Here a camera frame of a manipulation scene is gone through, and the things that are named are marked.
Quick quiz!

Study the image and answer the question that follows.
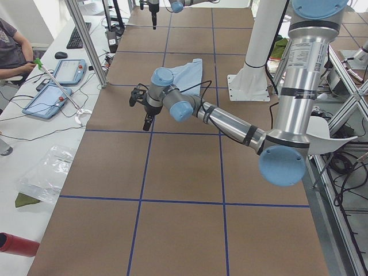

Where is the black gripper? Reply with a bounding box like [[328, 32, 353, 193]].
[[129, 85, 162, 132], [139, 0, 159, 30]]

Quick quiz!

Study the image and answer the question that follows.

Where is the light blue button-up shirt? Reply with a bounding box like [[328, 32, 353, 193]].
[[170, 59, 203, 96]]

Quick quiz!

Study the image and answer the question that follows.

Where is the idle robot arm base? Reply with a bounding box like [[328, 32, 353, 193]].
[[346, 41, 367, 84]]

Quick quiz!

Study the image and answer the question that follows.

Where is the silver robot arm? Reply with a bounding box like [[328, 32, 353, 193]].
[[139, 0, 216, 30], [129, 1, 347, 186]]

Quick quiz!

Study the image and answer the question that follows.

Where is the long metal reaching stick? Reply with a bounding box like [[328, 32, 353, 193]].
[[33, 57, 93, 117]]

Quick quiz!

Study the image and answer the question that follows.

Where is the black keyboard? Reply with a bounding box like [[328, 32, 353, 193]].
[[66, 27, 83, 49]]

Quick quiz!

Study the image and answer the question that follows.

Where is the far blue teach pendant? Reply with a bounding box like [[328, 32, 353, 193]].
[[53, 59, 87, 86]]

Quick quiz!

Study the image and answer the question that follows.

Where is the blue teach pendant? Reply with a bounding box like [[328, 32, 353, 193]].
[[22, 84, 72, 119], [53, 59, 87, 86]]

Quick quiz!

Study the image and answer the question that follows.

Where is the black computer mouse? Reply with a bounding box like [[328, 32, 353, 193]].
[[55, 51, 68, 59]]

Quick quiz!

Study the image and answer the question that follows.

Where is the near blue teach pendant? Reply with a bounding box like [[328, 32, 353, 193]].
[[22, 84, 72, 119]]

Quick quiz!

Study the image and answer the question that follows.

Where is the clear plastic bag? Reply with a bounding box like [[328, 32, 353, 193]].
[[16, 145, 76, 204]]

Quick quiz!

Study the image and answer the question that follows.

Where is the seated person grey shirt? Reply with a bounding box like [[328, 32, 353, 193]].
[[1, 18, 35, 79]]

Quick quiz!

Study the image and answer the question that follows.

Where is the green cloth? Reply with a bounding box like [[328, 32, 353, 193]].
[[14, 193, 41, 208]]

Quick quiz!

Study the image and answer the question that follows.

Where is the white plastic chair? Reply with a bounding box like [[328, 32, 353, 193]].
[[306, 116, 358, 155]]

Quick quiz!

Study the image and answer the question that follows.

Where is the red cylindrical bottle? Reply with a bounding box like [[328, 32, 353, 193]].
[[1, 232, 40, 257]]

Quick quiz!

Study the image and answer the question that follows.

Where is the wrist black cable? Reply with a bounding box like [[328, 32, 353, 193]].
[[136, 79, 231, 136]]

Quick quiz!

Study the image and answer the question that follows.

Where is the aluminium frame post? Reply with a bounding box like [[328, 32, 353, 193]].
[[65, 0, 108, 88]]

